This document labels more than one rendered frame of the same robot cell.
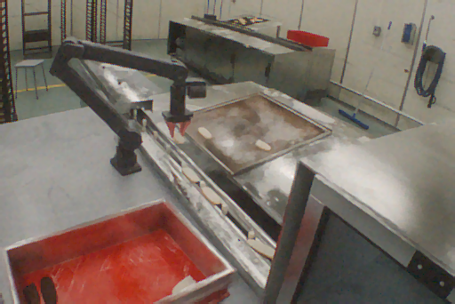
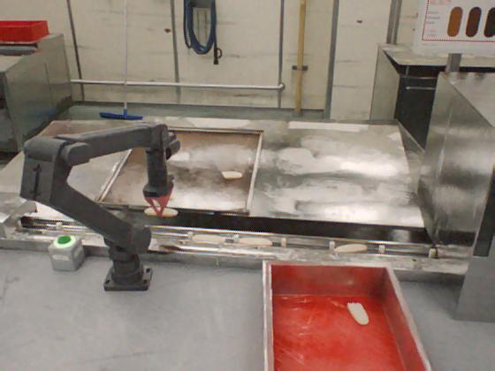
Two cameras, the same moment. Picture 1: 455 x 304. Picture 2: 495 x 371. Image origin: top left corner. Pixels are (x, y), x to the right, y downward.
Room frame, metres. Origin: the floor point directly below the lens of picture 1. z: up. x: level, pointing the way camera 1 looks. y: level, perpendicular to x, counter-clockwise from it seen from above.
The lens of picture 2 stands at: (0.14, 0.90, 1.65)
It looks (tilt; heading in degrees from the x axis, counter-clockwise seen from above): 27 degrees down; 314
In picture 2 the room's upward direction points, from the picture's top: straight up
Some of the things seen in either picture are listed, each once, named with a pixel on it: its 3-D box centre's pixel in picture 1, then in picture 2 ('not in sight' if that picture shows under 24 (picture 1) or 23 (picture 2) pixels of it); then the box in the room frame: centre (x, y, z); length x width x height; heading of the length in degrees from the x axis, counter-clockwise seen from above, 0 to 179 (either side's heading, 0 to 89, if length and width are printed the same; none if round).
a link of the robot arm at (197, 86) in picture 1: (188, 82); (160, 140); (1.15, 0.16, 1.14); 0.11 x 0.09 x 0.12; 112
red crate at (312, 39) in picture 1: (307, 37); (14, 30); (4.78, -0.95, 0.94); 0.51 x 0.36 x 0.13; 40
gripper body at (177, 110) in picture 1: (177, 108); (157, 177); (1.14, 0.19, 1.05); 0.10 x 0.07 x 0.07; 124
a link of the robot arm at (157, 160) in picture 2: (179, 92); (156, 156); (1.14, 0.19, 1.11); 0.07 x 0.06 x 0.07; 112
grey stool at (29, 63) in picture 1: (30, 78); not in sight; (3.85, 2.73, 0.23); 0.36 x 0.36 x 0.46; 7
